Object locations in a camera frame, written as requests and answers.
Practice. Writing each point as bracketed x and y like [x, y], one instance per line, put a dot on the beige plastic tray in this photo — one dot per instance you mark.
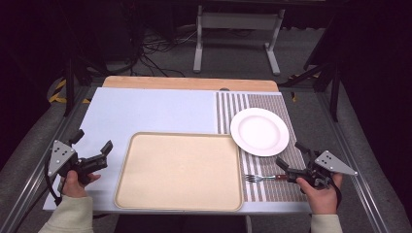
[178, 171]

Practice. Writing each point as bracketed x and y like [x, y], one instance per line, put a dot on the pale blue table mat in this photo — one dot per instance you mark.
[145, 110]

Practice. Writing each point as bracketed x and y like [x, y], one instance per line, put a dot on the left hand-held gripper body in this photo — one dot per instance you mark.
[61, 155]

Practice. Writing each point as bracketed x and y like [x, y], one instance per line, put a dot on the person's right hand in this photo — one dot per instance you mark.
[322, 200]

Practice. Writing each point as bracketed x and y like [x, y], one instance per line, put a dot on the white round plate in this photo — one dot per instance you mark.
[259, 132]

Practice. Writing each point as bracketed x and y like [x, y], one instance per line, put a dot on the black tripod stand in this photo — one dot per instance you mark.
[69, 90]
[333, 90]

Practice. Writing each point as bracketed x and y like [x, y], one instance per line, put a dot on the white metal stand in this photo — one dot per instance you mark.
[238, 21]

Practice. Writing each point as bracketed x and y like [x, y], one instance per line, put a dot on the yellow black floor tape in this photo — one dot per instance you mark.
[58, 93]

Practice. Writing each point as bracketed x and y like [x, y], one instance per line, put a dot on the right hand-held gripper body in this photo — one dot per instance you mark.
[330, 161]

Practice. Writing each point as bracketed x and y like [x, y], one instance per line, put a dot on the striped brown placemat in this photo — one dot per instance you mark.
[275, 187]

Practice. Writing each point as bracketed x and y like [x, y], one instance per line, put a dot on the aluminium frame rail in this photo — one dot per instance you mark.
[356, 181]
[42, 161]

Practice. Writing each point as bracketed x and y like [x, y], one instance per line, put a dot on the person's left hand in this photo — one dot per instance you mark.
[75, 187]

